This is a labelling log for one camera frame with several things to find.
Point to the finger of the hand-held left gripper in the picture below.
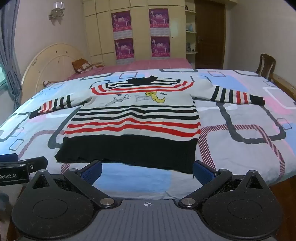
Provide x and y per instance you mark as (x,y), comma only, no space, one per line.
(38,163)
(8,157)

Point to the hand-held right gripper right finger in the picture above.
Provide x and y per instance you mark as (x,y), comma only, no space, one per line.
(203,173)

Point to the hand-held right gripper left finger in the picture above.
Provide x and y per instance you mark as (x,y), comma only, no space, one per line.
(92,173)

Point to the striped knit sweater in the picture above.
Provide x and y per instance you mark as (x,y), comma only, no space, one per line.
(138,115)

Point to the printed blanket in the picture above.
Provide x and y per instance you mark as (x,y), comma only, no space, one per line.
(242,150)

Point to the patterned flat pillow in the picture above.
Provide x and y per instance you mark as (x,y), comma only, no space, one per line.
(50,83)

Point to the grey curtain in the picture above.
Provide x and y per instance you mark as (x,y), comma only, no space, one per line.
(9,58)

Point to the cream round headboard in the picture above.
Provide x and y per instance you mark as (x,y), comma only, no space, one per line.
(53,58)

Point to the orange and white pillow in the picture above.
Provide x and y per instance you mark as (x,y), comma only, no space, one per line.
(83,66)

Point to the pink bed sheet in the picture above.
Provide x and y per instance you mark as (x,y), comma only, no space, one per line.
(150,63)

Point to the brown wooden chair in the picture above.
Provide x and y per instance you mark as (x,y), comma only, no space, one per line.
(266,64)

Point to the cream open shelf unit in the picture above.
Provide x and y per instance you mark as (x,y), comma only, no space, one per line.
(189,38)

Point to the brown wooden door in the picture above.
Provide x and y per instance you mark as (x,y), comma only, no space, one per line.
(210,34)

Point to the cream wardrobe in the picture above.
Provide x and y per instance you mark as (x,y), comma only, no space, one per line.
(99,30)

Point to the pale blue shelf ornament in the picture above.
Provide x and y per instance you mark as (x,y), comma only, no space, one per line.
(191,27)

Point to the wooden bed frame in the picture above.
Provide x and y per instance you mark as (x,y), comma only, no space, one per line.
(285,85)

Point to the purple wall poster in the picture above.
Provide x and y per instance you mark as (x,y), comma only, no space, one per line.
(160,46)
(158,19)
(121,22)
(124,49)

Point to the wall lamp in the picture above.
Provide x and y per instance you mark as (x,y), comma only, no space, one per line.
(56,12)

